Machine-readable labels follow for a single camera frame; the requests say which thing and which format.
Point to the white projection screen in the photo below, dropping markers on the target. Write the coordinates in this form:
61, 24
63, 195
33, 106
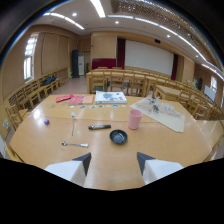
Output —
148, 57

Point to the small purple object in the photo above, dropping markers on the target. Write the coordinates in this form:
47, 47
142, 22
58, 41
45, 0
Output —
46, 122

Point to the small wooden desk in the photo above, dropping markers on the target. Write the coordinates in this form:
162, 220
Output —
166, 92

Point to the silver metal spoon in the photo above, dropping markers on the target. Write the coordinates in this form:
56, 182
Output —
74, 144

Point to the beige cloth mat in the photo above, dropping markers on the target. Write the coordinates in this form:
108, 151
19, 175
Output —
160, 113

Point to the long wooden desk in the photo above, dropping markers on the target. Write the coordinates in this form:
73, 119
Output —
126, 75

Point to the white book with dark print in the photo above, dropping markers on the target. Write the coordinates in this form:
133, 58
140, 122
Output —
110, 97

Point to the black marker pen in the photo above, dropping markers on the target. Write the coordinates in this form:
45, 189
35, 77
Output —
99, 127

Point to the pink plastic cup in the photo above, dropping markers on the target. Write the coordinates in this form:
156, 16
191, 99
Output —
135, 119

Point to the white artificial flower stem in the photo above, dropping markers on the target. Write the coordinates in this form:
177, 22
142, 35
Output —
73, 122

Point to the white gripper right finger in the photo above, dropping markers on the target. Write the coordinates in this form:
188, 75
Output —
156, 169

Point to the wooden chair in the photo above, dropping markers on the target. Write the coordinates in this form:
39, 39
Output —
117, 82
97, 82
136, 85
14, 115

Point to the black round dish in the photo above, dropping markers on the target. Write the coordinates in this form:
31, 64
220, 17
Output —
118, 136

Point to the white standing air conditioner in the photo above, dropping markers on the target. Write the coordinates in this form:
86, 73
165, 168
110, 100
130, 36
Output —
81, 64

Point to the pink and orange book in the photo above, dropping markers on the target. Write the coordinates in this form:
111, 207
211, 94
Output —
80, 100

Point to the dark bag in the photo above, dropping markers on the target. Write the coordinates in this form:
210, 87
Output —
48, 80

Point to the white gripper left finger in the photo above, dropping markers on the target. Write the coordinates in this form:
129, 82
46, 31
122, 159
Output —
71, 170

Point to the clear glass items cluster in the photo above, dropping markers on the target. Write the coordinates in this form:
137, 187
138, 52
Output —
160, 107

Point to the dark red curtain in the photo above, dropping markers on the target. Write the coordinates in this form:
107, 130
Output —
120, 52

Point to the window with bright light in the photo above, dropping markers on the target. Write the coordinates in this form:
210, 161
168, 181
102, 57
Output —
28, 58

